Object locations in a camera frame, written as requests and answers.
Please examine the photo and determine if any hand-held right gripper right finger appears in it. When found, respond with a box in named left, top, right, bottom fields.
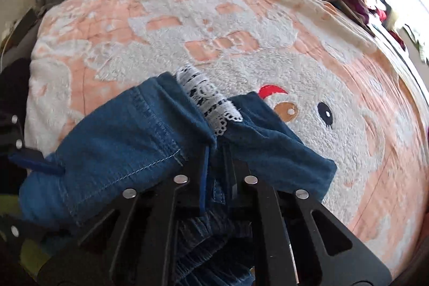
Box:
left=223, top=147, right=393, bottom=286

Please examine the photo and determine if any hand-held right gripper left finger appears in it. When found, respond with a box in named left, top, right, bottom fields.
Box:
left=37, top=145, right=210, bottom=286

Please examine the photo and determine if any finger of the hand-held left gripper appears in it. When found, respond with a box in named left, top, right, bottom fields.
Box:
left=0, top=112, right=65, bottom=177
left=0, top=215, right=49, bottom=244

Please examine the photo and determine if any blue denim pants lace trim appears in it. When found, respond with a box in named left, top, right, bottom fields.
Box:
left=18, top=65, right=337, bottom=286

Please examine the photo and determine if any yellow-green cloth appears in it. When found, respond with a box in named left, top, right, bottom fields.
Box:
left=0, top=195, right=52, bottom=271

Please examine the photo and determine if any peach bear printed blanket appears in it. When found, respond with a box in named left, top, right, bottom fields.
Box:
left=25, top=0, right=429, bottom=278

